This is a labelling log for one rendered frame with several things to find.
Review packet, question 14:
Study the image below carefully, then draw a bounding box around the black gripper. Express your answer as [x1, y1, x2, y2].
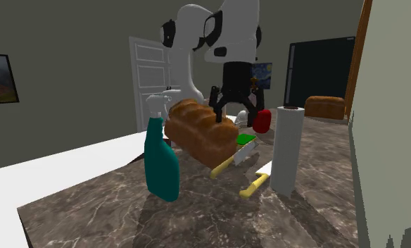
[208, 61, 265, 128]

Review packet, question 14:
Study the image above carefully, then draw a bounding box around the small white rounded object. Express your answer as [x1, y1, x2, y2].
[234, 110, 250, 127]

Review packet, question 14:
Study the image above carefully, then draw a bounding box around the flat green block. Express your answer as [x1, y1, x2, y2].
[236, 133, 258, 146]

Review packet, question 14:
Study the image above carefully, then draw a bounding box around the red rounded object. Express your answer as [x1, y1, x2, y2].
[252, 108, 272, 135]

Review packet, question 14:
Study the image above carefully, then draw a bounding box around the large brown bread loaf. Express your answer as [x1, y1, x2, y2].
[163, 98, 240, 170]

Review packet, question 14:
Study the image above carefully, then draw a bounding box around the blue night sky painting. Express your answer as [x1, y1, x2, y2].
[251, 62, 273, 90]

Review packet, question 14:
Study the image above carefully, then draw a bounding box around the white paper towel roll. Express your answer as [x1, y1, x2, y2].
[269, 105, 306, 198]

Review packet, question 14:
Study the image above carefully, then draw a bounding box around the teal spray bottle white head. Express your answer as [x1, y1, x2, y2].
[144, 89, 182, 203]

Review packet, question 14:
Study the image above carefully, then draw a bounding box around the small brown bread loaf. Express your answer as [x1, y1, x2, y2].
[303, 95, 346, 120]

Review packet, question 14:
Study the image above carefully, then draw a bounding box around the white panelled door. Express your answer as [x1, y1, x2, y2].
[128, 35, 194, 133]

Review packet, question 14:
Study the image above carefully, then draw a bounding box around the black refrigerator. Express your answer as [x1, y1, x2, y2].
[283, 35, 357, 109]

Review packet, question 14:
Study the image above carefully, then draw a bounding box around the yellow handled cleaver knife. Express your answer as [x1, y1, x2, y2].
[209, 139, 260, 180]

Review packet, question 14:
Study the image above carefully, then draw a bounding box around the yellow handled white blade knife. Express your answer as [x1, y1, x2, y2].
[239, 161, 273, 199]

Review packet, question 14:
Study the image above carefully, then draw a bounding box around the brown wooden door frame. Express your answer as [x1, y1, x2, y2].
[343, 0, 374, 120]

